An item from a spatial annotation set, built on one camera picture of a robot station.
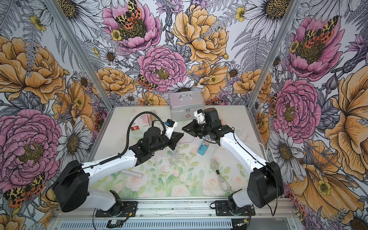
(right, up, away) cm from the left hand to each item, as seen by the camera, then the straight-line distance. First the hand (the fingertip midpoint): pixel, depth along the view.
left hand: (182, 137), depth 79 cm
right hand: (0, +3, -2) cm, 4 cm away
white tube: (-29, -22, +6) cm, 37 cm away
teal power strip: (+13, -9, +14) cm, 21 cm away
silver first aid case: (0, +20, +25) cm, 32 cm away
